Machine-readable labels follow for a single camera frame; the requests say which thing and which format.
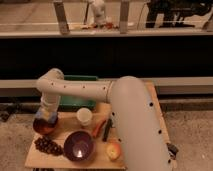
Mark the blue grey gripper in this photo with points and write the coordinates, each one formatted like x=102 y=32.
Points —
x=47 y=116

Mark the red bowl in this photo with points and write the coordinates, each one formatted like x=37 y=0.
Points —
x=43 y=127

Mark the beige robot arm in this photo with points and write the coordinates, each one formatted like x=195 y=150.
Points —
x=136 y=122

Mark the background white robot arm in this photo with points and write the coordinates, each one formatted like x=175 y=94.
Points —
x=99 y=11

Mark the purple bowl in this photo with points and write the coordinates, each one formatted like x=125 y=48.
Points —
x=78 y=146

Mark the green plastic bin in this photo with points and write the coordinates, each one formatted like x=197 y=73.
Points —
x=70 y=103

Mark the dark grape bunch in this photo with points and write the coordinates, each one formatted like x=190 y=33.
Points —
x=48 y=146

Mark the white cup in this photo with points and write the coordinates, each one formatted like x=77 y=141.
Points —
x=84 y=116

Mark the orange carrot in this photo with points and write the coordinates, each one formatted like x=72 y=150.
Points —
x=97 y=128

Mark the dark green cucumber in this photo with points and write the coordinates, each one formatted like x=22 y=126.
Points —
x=107 y=129

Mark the red yellow apple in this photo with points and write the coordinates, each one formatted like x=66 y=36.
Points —
x=113 y=151

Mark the dark background machine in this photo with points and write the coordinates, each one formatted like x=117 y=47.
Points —
x=175 y=11

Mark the left metal post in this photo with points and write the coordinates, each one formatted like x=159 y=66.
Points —
x=61 y=16

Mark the metal post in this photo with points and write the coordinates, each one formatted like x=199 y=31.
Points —
x=124 y=12
x=61 y=16

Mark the right metal post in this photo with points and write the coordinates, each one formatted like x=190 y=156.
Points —
x=124 y=12

